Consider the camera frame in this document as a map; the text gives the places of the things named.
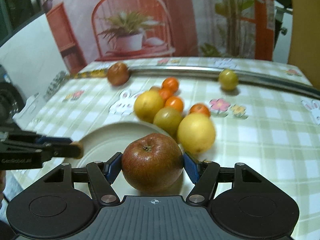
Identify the yellow orange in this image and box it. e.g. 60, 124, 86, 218
177, 113, 216, 155

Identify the brown kiwi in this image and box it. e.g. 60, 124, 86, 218
70, 141, 84, 159
150, 86, 161, 91

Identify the brown wooden board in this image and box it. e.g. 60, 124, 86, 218
289, 0, 319, 88

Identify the printed plant backdrop cloth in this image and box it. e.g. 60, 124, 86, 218
41, 0, 274, 73

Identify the large yellow grapefruit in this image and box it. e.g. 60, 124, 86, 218
133, 90, 164, 123

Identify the white round plate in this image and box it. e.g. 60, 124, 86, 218
65, 121, 184, 200

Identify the orange tangerine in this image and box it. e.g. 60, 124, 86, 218
189, 103, 211, 117
158, 88, 173, 102
165, 96, 184, 113
162, 77, 179, 93

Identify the curved steel sword blade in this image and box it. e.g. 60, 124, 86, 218
129, 65, 319, 99

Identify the yellow-green pear-like fruit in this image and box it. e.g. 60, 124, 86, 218
153, 107, 183, 137

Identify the red apple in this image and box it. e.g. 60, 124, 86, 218
121, 133, 184, 193
107, 62, 130, 86

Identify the small yellow-green round fruit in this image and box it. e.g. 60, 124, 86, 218
218, 69, 239, 91

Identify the gold sword handle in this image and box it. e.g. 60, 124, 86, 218
66, 69, 107, 79

